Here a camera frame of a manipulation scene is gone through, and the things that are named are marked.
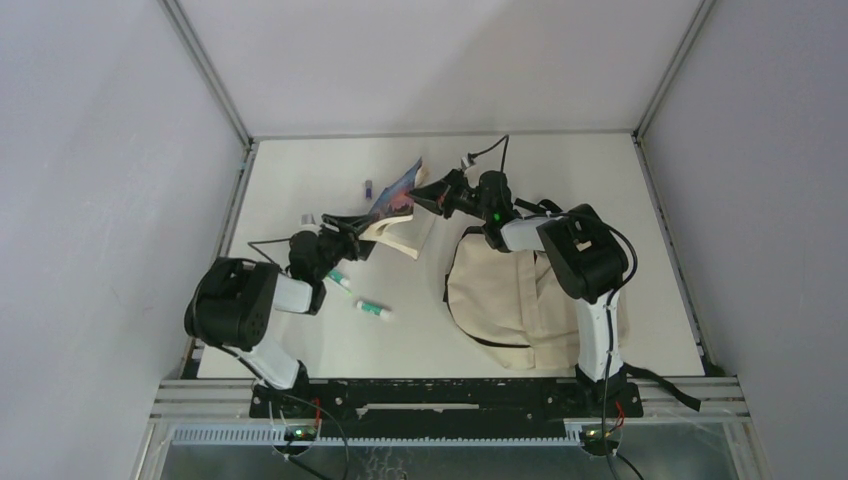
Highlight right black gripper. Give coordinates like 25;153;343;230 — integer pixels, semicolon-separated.
406;168;491;223

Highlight Jane Eyre paperback book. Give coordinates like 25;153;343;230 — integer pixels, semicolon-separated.
359;157;436;260

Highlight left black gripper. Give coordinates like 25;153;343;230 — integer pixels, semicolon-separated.
313;213;382;281

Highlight black mounting base rail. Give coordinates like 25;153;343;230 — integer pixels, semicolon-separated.
249;378;644;438

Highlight green white glue stick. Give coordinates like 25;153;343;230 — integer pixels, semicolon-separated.
356;300;392;319

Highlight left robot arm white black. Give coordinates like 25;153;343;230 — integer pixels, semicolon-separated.
184;214;376;417

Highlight beige canvas backpack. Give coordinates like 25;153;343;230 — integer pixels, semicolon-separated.
442;197;704;413

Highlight white slotted cable duct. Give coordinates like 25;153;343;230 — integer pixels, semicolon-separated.
170;424;583;447

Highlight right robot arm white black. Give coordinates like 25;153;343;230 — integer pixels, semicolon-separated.
408;169;638;416

